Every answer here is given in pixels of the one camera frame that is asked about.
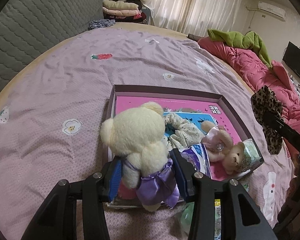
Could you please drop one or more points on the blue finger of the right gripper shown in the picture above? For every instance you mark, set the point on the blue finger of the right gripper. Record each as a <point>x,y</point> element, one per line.
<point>276,130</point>

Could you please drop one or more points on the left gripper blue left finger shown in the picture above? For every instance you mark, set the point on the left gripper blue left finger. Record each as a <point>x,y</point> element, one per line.
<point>114,179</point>

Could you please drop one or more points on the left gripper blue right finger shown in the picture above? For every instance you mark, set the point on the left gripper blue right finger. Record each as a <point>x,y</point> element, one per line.
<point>183,171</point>

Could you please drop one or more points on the cartoon print wipes pack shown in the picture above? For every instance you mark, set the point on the cartoon print wipes pack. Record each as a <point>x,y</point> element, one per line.
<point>198,157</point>

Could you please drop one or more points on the cream floral scrunchie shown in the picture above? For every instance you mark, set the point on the cream floral scrunchie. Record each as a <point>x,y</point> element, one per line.
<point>185,133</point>

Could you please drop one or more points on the beige bunny plush pink bow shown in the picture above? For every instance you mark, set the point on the beige bunny plush pink bow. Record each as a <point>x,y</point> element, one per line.
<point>217,141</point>

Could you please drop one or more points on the green powder puff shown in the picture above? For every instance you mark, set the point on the green powder puff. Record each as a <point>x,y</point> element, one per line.
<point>186,217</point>

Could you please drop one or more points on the small tan teddy bear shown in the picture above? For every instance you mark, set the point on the small tan teddy bear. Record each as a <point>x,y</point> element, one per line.
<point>233,160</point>

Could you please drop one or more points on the cream teddy bear purple skirt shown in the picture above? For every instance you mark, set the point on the cream teddy bear purple skirt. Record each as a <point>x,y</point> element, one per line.
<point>135,135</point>

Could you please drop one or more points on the green tissue pack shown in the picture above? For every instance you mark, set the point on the green tissue pack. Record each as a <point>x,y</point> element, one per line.
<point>251,155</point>

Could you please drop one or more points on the leopard print scrunchie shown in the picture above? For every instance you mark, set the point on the leopard print scrunchie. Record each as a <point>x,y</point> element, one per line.
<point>267,108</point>

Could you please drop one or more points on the yellow white wipes pack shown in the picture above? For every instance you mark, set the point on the yellow white wipes pack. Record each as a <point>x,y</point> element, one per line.
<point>217,227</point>

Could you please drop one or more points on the person's right hand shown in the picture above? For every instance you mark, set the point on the person's right hand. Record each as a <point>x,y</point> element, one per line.
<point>293,193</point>

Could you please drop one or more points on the dark shallow cardboard box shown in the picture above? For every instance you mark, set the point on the dark shallow cardboard box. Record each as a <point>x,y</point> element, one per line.
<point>156,92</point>

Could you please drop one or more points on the pink and blue book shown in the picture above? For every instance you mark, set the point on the pink and blue book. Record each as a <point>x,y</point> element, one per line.
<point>194,111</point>

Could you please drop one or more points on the purple strawberry print bedspread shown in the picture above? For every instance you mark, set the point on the purple strawberry print bedspread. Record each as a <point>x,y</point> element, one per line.
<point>57,106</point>

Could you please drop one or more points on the black flat screen television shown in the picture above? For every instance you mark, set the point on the black flat screen television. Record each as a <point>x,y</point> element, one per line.
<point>291,58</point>

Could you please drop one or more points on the pink red quilted duvet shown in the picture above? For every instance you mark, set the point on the pink red quilted duvet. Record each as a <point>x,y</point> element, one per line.
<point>256,75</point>

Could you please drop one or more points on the green fleece blanket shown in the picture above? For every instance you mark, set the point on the green fleece blanket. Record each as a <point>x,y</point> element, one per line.
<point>249,41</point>

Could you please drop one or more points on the dark patterned cloth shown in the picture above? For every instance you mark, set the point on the dark patterned cloth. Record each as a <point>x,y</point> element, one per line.
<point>101,23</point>

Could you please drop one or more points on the cream pleated curtain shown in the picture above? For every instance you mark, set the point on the cream pleated curtain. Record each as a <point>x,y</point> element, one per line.
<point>193,16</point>

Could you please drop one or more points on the stack of folded clothes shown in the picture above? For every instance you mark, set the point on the stack of folded clothes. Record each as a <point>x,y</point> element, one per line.
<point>124,11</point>

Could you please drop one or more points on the grey quilted headboard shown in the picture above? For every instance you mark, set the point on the grey quilted headboard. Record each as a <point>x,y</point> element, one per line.
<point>28,28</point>

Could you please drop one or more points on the white wall air conditioner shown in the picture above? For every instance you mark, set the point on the white wall air conditioner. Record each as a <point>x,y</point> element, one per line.
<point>272,10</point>

